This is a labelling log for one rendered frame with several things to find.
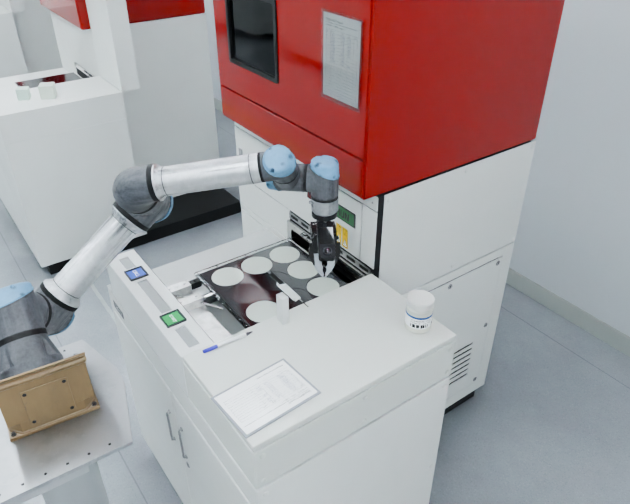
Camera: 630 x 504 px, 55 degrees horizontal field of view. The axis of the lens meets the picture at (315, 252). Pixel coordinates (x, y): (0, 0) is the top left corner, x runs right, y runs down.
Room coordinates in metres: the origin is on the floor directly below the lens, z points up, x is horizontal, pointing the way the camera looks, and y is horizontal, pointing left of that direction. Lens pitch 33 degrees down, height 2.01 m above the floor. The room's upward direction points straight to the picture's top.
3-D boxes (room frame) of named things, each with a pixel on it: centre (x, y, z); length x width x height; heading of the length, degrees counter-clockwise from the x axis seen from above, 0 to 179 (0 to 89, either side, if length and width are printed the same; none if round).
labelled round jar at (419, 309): (1.24, -0.27, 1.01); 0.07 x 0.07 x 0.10
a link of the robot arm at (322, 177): (1.46, -0.02, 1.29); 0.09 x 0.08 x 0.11; 83
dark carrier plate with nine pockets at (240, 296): (1.53, 0.13, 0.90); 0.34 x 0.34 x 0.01; 36
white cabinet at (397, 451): (1.41, 0.16, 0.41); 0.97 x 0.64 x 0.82; 36
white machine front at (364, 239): (1.82, 0.06, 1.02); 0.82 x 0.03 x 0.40; 36
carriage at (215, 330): (1.36, 0.33, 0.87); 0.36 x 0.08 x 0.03; 36
